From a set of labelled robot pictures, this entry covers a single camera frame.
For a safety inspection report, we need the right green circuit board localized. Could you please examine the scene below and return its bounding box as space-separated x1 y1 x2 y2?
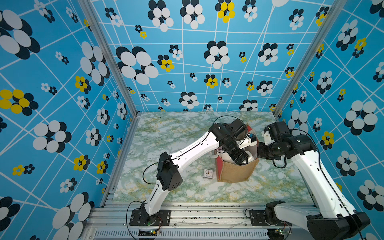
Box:
268 229 285 240

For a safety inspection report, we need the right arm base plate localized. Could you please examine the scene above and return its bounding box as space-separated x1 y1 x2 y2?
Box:
248 210 292 228

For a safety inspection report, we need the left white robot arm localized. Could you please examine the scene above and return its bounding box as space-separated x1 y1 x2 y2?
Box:
140 118 250 224

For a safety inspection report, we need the green circuit board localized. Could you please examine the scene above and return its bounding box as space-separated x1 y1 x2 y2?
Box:
138 229 160 237
268 229 285 240

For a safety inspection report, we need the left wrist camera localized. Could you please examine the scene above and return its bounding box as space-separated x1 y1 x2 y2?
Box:
239 133 258 149

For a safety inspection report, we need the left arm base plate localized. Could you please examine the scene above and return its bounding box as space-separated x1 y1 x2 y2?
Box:
129 209 171 227

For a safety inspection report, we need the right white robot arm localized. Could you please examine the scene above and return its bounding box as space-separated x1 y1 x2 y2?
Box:
258 122 371 240

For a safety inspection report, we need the small clear square clock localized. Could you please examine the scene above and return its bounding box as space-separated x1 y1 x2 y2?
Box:
203 169 214 179

